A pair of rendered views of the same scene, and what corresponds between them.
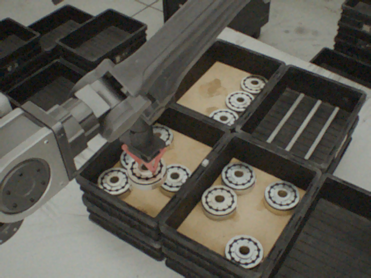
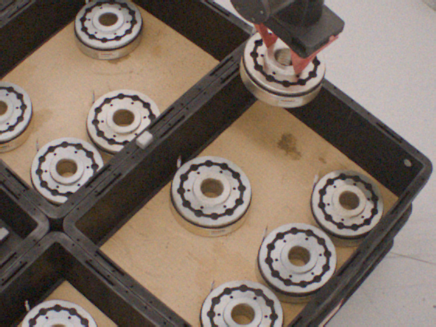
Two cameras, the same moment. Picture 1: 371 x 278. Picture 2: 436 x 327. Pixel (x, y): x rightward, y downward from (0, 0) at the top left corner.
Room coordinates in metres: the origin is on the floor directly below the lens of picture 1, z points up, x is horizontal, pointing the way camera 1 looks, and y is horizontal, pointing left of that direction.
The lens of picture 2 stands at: (1.52, 0.03, 1.93)
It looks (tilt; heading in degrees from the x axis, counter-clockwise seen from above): 58 degrees down; 179
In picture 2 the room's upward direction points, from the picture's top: 8 degrees clockwise
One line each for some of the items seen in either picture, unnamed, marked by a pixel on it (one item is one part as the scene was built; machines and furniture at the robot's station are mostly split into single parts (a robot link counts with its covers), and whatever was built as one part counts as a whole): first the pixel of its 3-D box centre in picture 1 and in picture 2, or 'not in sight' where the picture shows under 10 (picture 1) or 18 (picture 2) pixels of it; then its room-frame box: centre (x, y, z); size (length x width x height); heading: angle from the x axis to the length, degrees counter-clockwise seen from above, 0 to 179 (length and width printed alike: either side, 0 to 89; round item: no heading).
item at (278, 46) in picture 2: (146, 167); (286, 58); (0.79, 0.11, 1.03); 0.05 x 0.05 x 0.01
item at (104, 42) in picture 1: (107, 66); not in sight; (2.07, 0.43, 0.37); 0.40 x 0.30 x 0.45; 139
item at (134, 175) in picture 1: (146, 168); (285, 59); (0.79, 0.11, 1.02); 0.10 x 0.10 x 0.01
